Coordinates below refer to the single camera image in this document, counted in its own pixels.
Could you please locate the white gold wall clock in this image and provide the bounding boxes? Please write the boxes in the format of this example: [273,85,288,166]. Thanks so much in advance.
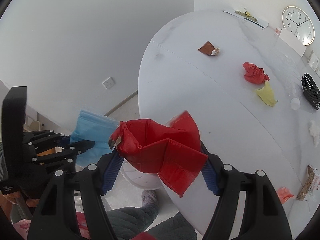
[281,5,315,46]

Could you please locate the left hand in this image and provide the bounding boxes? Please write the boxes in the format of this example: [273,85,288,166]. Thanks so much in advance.
[0,192,40,220]

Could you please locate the blue surgical mask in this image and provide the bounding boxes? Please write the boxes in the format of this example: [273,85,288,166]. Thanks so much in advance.
[70,110,119,168]

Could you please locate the crumpled red paper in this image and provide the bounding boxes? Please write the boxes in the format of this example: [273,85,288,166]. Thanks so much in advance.
[242,62,270,85]

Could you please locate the white crumpled tissue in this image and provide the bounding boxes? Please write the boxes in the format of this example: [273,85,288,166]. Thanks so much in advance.
[309,120,320,148]

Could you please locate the black mesh basket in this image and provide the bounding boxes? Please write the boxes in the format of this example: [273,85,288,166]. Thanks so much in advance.
[302,73,320,111]

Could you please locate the white wall socket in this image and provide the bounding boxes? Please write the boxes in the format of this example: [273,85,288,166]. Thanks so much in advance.
[102,77,115,89]

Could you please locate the pink floral cushion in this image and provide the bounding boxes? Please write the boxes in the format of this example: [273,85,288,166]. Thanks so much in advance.
[12,211,91,240]

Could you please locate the white box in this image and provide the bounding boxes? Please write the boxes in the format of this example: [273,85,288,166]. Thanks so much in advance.
[279,28,306,57]

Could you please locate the red wrapper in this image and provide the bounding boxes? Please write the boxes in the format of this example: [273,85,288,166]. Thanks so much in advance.
[108,111,208,197]

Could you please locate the crumpled yellow paper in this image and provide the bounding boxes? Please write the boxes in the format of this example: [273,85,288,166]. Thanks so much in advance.
[255,80,277,107]

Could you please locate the pink paper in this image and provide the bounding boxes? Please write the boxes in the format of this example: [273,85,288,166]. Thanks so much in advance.
[276,187,294,204]

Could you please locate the clear brown snack bag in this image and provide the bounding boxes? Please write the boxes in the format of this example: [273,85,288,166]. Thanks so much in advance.
[296,165,319,201]

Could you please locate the brown snack wrapper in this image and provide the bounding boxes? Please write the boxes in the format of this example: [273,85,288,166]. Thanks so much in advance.
[198,41,220,56]

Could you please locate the grey slipper foot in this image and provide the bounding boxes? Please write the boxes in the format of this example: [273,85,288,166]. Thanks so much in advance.
[141,190,159,208]

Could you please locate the papers with binder clip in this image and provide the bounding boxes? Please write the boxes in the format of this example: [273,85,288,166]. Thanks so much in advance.
[223,8,268,29]

